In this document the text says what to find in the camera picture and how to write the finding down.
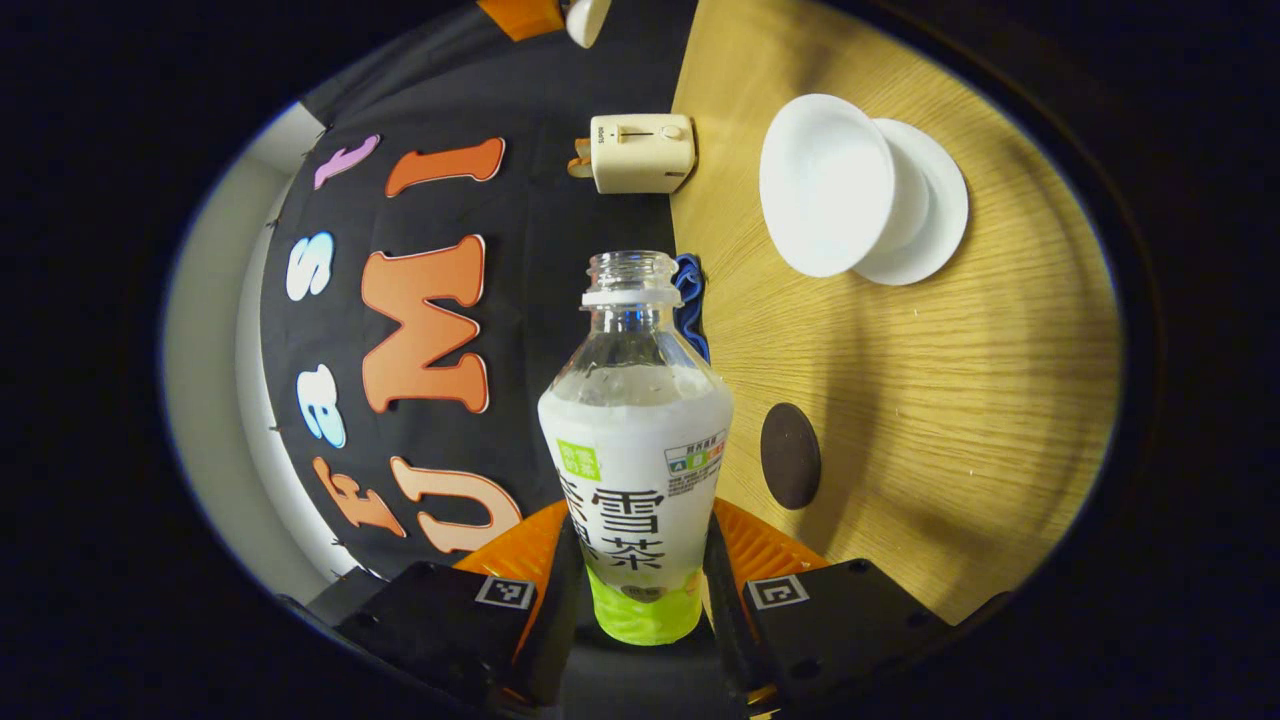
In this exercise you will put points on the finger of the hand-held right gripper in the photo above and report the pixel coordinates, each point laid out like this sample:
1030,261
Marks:
520,15

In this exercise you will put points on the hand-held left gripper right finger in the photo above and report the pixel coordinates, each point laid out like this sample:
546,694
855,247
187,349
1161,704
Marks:
840,620

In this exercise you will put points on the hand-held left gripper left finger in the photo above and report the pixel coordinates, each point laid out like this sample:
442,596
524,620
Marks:
440,620

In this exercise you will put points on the white teacup lid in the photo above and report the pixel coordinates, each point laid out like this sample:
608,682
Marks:
588,18

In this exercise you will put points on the dark brown round coaster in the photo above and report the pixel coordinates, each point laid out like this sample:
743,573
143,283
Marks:
790,455

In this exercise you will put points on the clear water bottle white label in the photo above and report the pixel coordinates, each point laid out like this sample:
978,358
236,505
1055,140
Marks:
640,450

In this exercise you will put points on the white teacup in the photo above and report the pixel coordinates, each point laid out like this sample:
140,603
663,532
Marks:
825,185

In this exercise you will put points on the brown toast slice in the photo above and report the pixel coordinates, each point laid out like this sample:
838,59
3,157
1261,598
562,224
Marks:
583,150
580,169

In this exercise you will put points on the cream toaster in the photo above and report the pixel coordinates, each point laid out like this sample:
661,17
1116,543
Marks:
645,152

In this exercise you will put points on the black backdrop cloth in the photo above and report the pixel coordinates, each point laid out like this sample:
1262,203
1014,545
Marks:
540,220

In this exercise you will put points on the blue towel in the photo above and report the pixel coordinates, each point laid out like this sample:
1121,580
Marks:
692,310

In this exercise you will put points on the white saucer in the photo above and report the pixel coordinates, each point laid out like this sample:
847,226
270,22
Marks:
945,200

